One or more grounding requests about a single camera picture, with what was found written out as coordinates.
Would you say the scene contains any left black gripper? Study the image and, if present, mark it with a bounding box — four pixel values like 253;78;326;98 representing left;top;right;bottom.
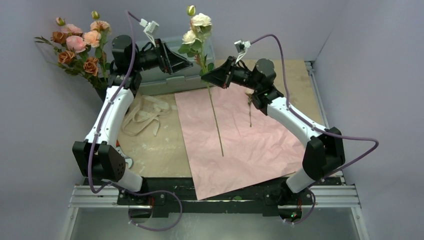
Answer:
131;38;192;74

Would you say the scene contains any beige printed ribbon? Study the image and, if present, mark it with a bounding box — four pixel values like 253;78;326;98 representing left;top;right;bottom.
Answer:
121;95;177;137

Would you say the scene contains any purple wrapping paper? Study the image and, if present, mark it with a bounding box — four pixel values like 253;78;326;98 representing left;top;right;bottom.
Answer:
175;85;305;200

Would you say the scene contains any peach rose stem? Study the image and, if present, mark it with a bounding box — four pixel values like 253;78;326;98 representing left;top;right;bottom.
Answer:
83;10;111;89

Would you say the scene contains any pink rose stem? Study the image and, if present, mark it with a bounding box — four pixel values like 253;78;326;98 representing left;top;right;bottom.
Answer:
51;17;87;54

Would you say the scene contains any white carnation stem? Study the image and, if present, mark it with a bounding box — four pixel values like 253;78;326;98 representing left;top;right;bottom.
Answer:
178;5;215;77

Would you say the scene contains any brown rose stem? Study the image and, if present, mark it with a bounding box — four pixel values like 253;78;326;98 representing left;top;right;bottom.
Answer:
34;35;92;85

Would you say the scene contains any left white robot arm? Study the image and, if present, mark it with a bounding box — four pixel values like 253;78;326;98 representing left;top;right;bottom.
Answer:
72;35;193;205

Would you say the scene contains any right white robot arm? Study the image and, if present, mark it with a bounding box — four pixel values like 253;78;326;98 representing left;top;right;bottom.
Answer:
201;56;346;204

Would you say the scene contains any black cylindrical vase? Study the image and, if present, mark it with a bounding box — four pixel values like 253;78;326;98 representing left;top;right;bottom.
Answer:
94;85;108;102

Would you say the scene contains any green plastic toolbox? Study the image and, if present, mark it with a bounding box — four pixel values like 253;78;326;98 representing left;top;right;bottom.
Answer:
138;36;216;96

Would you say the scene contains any small white rosebud stem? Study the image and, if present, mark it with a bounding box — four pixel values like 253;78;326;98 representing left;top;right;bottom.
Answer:
244;88;254;128

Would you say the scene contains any silver adjustable wrench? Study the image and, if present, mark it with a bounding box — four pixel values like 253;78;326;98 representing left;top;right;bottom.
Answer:
115;140;134;169

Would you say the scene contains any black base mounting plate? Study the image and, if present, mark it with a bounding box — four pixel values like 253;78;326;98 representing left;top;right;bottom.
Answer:
82;176;342;220

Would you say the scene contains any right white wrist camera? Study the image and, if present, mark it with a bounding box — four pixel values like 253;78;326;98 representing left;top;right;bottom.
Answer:
234;39;251;64

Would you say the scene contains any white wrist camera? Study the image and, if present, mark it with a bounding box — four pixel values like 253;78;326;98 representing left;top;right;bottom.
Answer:
139;18;160;47
234;39;251;64

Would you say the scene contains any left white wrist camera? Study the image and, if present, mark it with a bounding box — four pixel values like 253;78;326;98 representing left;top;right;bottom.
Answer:
139;18;160;47

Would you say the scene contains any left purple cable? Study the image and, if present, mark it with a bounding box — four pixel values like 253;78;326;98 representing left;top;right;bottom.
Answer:
86;10;184;233

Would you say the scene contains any purple cable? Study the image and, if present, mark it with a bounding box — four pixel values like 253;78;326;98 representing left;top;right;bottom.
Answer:
250;33;380;226
86;10;184;233

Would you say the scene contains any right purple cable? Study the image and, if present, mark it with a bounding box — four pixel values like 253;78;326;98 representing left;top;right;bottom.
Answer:
250;33;380;226

